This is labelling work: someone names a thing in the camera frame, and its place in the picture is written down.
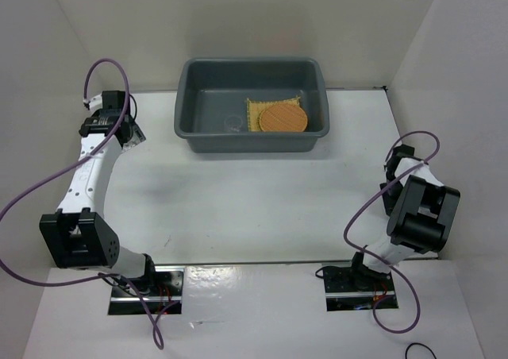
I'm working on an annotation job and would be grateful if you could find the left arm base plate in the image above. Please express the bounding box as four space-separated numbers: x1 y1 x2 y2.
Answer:
107 265 185 316

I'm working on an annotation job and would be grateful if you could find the black cable loop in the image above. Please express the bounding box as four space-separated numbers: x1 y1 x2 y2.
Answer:
405 342 438 359

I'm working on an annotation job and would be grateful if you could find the square bamboo mat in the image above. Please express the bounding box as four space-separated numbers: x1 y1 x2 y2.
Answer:
246 95 301 132

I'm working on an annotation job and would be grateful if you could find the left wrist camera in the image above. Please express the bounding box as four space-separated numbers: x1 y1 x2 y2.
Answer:
83 94 102 114

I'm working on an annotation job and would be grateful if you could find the round orange woven tray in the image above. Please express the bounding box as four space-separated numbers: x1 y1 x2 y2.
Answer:
259 103 308 133

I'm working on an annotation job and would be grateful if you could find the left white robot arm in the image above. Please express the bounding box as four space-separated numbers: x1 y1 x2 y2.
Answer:
39 91 158 295

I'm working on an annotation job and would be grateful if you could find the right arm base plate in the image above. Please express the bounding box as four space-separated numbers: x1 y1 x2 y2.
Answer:
314 265 398 311

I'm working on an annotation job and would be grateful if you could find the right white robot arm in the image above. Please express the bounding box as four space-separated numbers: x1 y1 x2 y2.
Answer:
348 145 460 290

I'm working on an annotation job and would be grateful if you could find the grey plastic bin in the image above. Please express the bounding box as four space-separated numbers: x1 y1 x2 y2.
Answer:
174 57 329 153

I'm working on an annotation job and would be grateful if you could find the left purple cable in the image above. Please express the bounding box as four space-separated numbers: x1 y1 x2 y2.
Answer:
0 58 167 351

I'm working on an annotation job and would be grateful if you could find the clear plastic cup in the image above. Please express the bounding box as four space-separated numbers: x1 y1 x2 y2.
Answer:
224 115 244 133

